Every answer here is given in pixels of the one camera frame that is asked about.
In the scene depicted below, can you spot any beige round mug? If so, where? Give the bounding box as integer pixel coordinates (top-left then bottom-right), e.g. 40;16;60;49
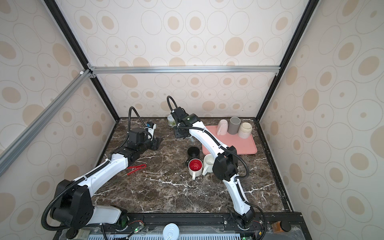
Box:
238;122;253;139

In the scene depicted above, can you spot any white mug black rim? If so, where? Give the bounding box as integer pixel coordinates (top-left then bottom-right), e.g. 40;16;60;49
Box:
188;159;203;180

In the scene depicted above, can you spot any white round lamp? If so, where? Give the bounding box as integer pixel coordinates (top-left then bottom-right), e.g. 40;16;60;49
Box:
163;223;180;240

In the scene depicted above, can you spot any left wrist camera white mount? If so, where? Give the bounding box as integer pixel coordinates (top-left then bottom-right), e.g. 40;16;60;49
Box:
146;121;157;141

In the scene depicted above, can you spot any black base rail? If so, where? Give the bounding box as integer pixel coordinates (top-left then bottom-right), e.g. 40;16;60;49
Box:
50;212;311;240

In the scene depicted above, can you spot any pink plastic tray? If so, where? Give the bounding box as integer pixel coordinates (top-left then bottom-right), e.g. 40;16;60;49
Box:
206;126;258;155

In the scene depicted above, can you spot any large grey mug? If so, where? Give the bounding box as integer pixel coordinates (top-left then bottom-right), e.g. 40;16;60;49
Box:
228;117;241;135

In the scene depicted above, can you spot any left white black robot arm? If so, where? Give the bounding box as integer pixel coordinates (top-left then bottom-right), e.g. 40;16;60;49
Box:
41;122;162;236

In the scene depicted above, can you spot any white ceramic mug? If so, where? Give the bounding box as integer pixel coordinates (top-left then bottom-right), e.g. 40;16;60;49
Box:
202;154;215;176

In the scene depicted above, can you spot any horizontal aluminium frame bar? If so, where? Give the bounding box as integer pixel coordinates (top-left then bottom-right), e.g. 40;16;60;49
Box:
90;65;281;74

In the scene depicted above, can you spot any small green white can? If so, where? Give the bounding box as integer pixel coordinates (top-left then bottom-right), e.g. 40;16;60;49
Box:
167;115;177;128

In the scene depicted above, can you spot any left slanted aluminium frame bar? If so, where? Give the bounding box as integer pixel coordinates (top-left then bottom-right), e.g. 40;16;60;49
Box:
1;70;91;175

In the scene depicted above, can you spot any red handled tool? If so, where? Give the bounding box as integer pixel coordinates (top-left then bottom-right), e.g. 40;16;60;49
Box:
126;164;147;176

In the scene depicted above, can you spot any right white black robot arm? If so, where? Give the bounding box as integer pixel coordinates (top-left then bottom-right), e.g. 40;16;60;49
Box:
167;96;267;231

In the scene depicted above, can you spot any pink mug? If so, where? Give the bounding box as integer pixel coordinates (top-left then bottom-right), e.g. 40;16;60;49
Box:
217;119;229;136

